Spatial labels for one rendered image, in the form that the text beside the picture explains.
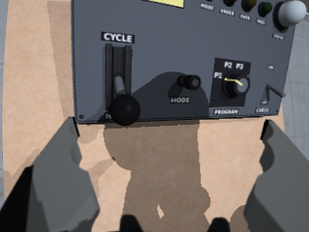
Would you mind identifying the dark grey control console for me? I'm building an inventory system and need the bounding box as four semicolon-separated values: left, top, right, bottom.
70;0;306;126

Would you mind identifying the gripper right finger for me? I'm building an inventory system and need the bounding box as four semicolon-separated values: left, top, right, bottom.
243;119;309;232

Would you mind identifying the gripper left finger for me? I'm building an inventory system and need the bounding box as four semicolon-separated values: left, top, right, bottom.
0;116;100;232

